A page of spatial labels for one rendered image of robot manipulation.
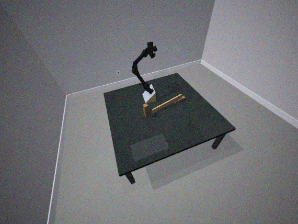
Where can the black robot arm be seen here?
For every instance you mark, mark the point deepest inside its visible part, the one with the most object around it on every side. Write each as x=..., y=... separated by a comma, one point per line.
x=135, y=71

